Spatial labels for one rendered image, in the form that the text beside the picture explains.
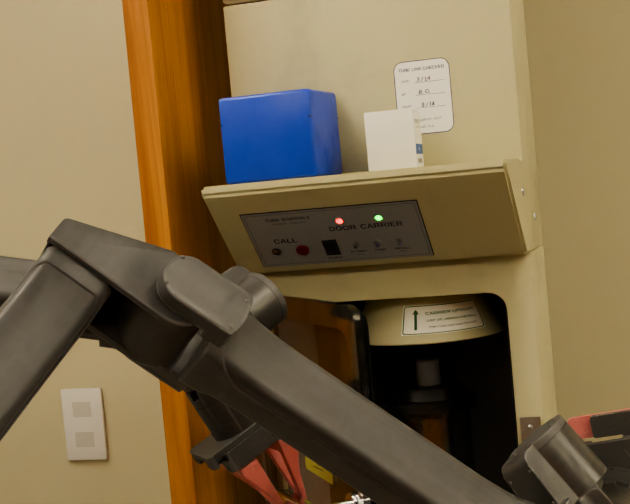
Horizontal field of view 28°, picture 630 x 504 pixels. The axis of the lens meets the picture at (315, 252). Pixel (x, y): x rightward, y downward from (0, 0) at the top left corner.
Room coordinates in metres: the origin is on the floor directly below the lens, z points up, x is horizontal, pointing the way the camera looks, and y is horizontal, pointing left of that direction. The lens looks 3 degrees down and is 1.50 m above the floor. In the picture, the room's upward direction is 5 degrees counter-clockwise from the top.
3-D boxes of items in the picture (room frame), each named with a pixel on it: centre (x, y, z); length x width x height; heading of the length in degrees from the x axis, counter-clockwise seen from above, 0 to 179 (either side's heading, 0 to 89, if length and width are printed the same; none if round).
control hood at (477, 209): (1.31, -0.06, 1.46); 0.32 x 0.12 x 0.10; 72
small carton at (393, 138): (1.30, -0.09, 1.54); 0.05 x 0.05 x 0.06; 77
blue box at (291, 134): (1.34, 0.02, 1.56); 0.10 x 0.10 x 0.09; 72
